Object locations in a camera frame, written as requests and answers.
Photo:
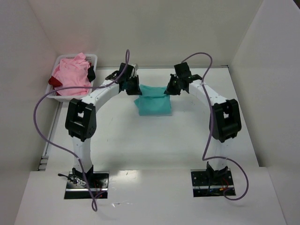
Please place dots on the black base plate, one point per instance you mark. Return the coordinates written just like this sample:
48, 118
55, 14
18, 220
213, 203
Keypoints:
202, 187
76, 188

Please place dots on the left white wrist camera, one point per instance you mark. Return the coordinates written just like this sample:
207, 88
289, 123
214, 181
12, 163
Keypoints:
135, 68

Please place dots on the pink t shirt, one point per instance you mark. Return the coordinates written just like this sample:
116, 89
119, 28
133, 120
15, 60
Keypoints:
72, 73

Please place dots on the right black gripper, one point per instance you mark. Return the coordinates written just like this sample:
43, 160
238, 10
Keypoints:
174, 86

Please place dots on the black t shirt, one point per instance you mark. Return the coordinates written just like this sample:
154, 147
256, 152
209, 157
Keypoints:
91, 74

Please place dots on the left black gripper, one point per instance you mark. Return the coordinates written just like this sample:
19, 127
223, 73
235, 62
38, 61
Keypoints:
133, 86

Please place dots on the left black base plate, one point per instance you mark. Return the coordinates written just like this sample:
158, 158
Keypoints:
76, 188

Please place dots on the red t shirt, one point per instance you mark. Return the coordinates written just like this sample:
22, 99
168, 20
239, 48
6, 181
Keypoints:
55, 83

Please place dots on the teal t shirt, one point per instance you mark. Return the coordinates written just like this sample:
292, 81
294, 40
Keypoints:
153, 101

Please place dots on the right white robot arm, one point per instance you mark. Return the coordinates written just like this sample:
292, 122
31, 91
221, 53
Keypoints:
225, 122

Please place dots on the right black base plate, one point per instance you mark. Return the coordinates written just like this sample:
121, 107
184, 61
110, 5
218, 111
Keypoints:
202, 187

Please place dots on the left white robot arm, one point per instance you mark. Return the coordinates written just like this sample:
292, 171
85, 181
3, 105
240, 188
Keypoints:
81, 120

